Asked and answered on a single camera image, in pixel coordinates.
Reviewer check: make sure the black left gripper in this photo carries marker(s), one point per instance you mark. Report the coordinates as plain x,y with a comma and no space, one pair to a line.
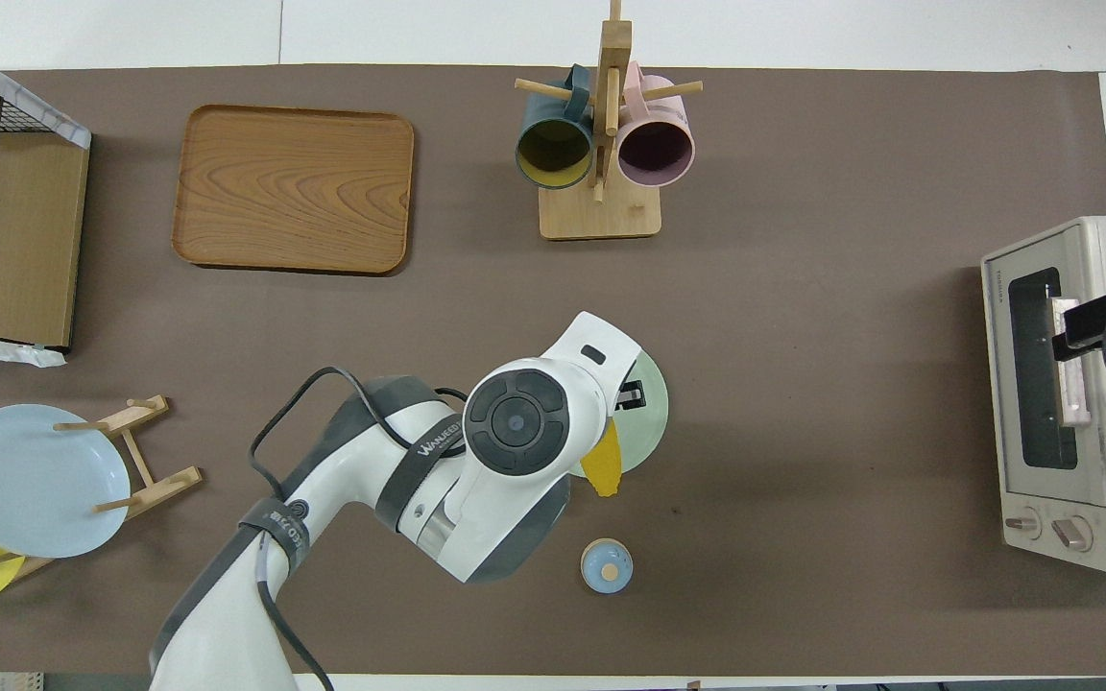
632,396

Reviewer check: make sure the pale green plate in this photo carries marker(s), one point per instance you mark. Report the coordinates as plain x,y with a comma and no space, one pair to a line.
647,432

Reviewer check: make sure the yellow corn cob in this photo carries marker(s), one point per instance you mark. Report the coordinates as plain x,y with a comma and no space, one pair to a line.
603,470

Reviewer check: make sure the glass oven door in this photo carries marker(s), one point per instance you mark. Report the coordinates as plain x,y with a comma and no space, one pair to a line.
1033,384

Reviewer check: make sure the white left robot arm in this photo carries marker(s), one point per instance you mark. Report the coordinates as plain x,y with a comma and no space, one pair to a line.
515,422

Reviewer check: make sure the oven control knob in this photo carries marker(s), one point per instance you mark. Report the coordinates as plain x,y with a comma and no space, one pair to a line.
1071,534
1021,523

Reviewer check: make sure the brown table mat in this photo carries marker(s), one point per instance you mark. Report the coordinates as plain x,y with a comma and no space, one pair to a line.
803,384

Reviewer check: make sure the wooden mug tree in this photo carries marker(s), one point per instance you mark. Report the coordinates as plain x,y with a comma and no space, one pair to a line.
601,216

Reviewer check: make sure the pink mug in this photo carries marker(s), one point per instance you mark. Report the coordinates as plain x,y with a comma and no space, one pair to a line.
654,149

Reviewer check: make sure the dark teal mug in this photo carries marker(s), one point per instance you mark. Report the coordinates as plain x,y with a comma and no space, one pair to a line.
539,125

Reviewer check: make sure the wooden serving tray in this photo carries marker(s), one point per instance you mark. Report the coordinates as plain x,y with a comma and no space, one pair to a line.
294,192

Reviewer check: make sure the wooden plate rack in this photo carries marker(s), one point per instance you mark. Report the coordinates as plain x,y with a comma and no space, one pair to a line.
169,488

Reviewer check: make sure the light blue plate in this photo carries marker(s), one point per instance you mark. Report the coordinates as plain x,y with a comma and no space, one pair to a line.
25,480

